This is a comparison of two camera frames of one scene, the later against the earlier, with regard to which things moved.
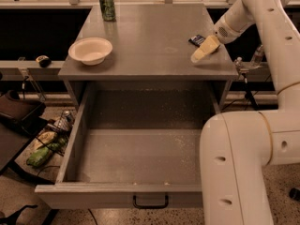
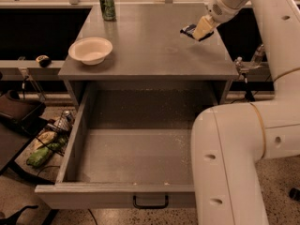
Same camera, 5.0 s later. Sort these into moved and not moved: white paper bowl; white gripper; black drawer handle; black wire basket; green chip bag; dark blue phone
Moved: white gripper; dark blue phone
Not moved: black drawer handle; white paper bowl; green chip bag; black wire basket
